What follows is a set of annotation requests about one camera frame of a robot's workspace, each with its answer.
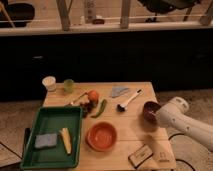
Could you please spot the orange fruit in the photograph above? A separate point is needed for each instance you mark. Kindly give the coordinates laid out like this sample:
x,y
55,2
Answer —
x,y
93,95

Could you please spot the grey blue cloth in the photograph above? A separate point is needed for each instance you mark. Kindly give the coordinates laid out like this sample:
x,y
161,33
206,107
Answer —
x,y
118,91

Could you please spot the blue sponge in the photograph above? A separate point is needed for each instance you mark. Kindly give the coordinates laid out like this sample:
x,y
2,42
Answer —
x,y
45,140

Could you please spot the green cup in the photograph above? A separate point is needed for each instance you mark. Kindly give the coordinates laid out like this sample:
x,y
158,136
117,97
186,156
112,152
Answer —
x,y
68,85

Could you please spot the white handled brush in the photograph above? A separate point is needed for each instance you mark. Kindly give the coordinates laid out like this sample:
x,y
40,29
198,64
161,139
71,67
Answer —
x,y
123,106

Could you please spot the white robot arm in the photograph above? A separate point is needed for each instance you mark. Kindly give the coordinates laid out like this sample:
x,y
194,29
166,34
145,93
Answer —
x,y
173,114

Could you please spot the dark grape bunch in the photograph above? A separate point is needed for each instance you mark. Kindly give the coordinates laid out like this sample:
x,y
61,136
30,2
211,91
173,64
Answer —
x,y
87,107

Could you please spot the green plastic tray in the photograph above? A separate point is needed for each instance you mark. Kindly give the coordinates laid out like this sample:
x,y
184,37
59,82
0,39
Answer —
x,y
51,120

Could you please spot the orange bowl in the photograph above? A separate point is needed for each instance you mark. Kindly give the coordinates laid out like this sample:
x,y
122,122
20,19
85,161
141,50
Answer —
x,y
101,136

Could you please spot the dark red small object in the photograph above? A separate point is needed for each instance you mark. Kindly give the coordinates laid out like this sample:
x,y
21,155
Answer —
x,y
98,21

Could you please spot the yellow corn cob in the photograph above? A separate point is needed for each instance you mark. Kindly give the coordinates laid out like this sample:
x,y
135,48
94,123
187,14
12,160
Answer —
x,y
66,139

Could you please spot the green chili pepper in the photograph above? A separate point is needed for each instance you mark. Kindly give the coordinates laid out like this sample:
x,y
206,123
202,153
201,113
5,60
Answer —
x,y
101,109

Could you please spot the white cup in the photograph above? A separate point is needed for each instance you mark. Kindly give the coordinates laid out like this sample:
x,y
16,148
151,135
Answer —
x,y
49,83

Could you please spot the dark purple bowl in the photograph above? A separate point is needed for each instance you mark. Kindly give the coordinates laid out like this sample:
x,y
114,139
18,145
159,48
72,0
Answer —
x,y
149,111

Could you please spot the black office chair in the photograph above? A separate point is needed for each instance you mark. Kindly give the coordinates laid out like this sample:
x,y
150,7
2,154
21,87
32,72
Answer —
x,y
166,6

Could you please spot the dark chair left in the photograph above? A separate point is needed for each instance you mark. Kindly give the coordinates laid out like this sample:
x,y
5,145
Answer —
x,y
20,13

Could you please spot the black wooden block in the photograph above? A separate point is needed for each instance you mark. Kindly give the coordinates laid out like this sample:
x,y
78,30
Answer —
x,y
138,157

